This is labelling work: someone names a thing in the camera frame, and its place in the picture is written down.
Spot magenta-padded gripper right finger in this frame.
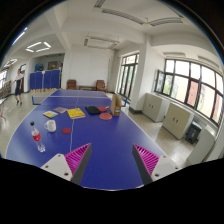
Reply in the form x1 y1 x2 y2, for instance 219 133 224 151
131 143 183 186

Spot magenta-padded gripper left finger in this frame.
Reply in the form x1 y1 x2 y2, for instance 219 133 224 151
40 142 93 186

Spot clear bottle with red label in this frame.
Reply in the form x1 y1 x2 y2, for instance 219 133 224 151
29 120 46 153

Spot white mug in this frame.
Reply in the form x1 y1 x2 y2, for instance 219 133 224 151
43 119 57 133

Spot white two-door cabinet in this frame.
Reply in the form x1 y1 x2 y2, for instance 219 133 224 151
162 102 195 140
186 124 218 166
142 92 171 123

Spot black bin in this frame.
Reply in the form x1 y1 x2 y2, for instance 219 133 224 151
185 120 203 145

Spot grey-brown notebook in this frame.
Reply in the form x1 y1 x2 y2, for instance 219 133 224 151
52 106 69 115

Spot cardboard file holder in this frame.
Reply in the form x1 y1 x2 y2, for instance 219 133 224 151
110 93 123 117

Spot low wooden coffee table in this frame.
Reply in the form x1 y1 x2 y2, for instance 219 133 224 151
78 85 97 92

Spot brown armchair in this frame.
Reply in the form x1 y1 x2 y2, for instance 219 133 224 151
95 79 108 93
65 79 78 91

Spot blue partition panels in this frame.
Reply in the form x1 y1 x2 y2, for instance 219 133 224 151
29 69 62 92

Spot large multi-pane window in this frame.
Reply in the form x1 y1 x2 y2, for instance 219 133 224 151
154 58 224 126

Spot tall glass door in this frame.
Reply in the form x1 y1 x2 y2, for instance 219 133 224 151
117 53 140 99

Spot bookshelf with books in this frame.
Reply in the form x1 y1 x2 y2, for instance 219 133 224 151
0 79 13 99

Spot ceiling air conditioner unit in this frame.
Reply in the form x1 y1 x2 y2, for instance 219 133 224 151
83 35 121 51

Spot ceiling strip lights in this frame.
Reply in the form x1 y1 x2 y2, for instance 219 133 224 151
3 26 53 68

